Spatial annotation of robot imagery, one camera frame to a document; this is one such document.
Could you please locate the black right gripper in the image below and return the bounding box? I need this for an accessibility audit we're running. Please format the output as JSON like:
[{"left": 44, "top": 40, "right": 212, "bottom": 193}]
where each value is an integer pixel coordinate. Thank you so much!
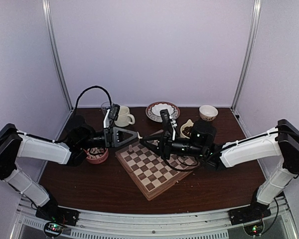
[{"left": 140, "top": 131, "right": 206, "bottom": 160}]

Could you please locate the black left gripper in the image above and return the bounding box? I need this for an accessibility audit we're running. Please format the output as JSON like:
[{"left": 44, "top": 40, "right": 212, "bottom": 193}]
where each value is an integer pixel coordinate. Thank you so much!
[{"left": 79, "top": 126, "right": 139, "bottom": 149}]

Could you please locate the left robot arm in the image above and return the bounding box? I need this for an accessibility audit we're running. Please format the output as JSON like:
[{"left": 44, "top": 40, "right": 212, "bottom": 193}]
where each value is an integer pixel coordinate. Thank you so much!
[{"left": 0, "top": 116, "right": 139, "bottom": 221}]

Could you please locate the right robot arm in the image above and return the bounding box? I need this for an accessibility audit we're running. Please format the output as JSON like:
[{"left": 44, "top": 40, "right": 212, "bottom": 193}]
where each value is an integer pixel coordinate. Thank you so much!
[{"left": 140, "top": 119, "right": 299, "bottom": 220}]

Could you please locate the white chess pieces pile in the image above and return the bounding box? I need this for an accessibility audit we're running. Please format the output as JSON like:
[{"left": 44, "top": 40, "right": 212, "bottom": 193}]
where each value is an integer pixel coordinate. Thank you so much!
[{"left": 88, "top": 147, "right": 106, "bottom": 156}]

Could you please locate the dark chess pieces pile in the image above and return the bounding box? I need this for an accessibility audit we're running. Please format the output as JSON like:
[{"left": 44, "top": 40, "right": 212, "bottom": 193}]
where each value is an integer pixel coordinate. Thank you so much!
[{"left": 182, "top": 126, "right": 192, "bottom": 137}]

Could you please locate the wooden chess board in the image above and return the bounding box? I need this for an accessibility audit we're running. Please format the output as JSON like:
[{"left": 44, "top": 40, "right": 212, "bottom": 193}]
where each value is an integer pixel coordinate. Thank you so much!
[{"left": 115, "top": 142, "right": 196, "bottom": 201}]

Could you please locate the cream ribbed mug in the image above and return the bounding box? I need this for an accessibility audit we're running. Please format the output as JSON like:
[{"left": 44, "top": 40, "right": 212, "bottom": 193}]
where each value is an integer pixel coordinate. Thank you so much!
[{"left": 114, "top": 106, "right": 135, "bottom": 127}]

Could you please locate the pink cat-ear bowl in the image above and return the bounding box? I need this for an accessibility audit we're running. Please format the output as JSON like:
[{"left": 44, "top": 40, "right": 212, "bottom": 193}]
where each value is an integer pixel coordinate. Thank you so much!
[{"left": 85, "top": 148, "right": 109, "bottom": 164}]

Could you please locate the clear drinking glass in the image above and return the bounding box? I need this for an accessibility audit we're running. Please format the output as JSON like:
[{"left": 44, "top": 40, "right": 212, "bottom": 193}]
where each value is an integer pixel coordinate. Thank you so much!
[{"left": 101, "top": 101, "right": 112, "bottom": 119}]

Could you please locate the patterned ceramic plate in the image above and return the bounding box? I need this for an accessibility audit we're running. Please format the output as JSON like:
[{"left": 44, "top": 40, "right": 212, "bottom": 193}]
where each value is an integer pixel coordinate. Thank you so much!
[{"left": 146, "top": 102, "right": 180, "bottom": 122}]

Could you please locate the white scalloped bowl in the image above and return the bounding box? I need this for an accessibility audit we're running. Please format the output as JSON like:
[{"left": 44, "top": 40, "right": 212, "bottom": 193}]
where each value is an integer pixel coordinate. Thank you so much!
[{"left": 151, "top": 103, "right": 174, "bottom": 116}]

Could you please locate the cream cat-ear bowl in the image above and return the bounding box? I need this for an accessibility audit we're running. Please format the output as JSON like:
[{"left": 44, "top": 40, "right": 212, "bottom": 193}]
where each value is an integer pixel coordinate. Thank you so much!
[{"left": 180, "top": 119, "right": 193, "bottom": 138}]

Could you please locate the small white floral bowl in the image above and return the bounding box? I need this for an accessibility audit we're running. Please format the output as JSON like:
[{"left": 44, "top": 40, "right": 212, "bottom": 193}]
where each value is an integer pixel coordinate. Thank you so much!
[{"left": 199, "top": 105, "right": 218, "bottom": 121}]

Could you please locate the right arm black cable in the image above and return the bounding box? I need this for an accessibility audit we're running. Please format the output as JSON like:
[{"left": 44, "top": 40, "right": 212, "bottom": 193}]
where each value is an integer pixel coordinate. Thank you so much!
[{"left": 161, "top": 139, "right": 222, "bottom": 172}]

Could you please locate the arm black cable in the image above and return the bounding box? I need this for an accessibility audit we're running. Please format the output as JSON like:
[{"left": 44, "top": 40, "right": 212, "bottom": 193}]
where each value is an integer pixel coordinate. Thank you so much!
[
  {"left": 161, "top": 139, "right": 222, "bottom": 172},
  {"left": 75, "top": 85, "right": 115, "bottom": 113}
]

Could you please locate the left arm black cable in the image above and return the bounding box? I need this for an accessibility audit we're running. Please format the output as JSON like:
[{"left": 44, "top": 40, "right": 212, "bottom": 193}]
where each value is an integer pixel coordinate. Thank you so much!
[{"left": 75, "top": 85, "right": 115, "bottom": 113}]

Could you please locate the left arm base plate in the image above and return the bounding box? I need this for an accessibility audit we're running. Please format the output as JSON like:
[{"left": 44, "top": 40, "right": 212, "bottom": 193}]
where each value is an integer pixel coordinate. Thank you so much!
[{"left": 35, "top": 205, "right": 79, "bottom": 226}]

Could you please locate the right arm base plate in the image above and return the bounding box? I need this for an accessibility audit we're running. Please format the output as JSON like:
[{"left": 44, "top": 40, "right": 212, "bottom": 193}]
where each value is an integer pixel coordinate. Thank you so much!
[{"left": 228, "top": 205, "right": 271, "bottom": 225}]

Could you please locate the aluminium front rail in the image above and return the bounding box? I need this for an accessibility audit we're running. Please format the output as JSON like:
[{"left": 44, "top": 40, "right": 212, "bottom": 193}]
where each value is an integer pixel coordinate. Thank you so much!
[{"left": 8, "top": 196, "right": 299, "bottom": 239}]

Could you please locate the left aluminium frame post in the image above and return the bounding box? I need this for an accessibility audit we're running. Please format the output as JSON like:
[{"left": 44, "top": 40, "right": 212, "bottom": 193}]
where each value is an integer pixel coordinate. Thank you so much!
[{"left": 42, "top": 0, "right": 73, "bottom": 111}]

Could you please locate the aluminium frame post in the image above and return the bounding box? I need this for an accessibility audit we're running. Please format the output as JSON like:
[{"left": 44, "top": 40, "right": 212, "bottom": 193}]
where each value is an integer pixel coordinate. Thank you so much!
[
  {"left": 231, "top": 0, "right": 262, "bottom": 112},
  {"left": 42, "top": 0, "right": 73, "bottom": 111}
]

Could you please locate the right aluminium frame post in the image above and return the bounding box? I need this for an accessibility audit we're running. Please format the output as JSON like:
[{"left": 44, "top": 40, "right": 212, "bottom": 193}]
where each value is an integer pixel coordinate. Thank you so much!
[{"left": 231, "top": 0, "right": 262, "bottom": 112}]

